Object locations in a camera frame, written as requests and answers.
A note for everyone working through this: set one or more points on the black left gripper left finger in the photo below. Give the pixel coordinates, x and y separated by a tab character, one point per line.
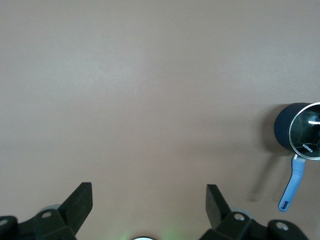
75	207

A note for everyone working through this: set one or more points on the glass lid with blue knob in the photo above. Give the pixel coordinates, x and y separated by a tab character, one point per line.
305	135

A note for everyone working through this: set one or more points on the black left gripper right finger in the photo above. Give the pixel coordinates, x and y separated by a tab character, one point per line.
216	207

